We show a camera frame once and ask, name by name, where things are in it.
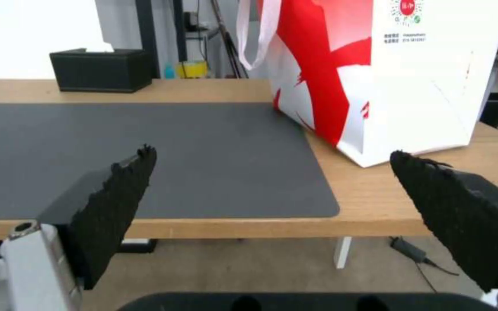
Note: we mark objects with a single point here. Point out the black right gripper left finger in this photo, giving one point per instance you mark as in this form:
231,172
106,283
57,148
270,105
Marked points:
102,213

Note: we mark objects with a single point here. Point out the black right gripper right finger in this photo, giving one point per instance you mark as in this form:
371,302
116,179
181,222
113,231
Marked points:
452,207

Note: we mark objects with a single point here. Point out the red and white takeout bag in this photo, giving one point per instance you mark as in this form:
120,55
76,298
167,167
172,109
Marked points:
374,74

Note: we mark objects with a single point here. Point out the black power adapter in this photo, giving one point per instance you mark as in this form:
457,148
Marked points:
406,247

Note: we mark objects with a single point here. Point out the dark grey desk mat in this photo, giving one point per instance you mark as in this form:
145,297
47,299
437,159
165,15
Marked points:
154,158

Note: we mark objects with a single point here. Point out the white table leg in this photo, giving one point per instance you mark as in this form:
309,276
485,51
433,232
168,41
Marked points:
343,252

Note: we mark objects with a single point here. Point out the black tissue box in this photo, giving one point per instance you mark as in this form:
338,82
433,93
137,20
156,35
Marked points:
100,71

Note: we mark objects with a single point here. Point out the blue bottle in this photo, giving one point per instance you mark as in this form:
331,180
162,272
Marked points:
169,71

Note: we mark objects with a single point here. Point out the yellow container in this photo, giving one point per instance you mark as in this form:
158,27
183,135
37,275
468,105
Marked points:
193,69

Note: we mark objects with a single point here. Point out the black vertical post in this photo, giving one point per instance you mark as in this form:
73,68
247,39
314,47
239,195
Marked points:
147,32

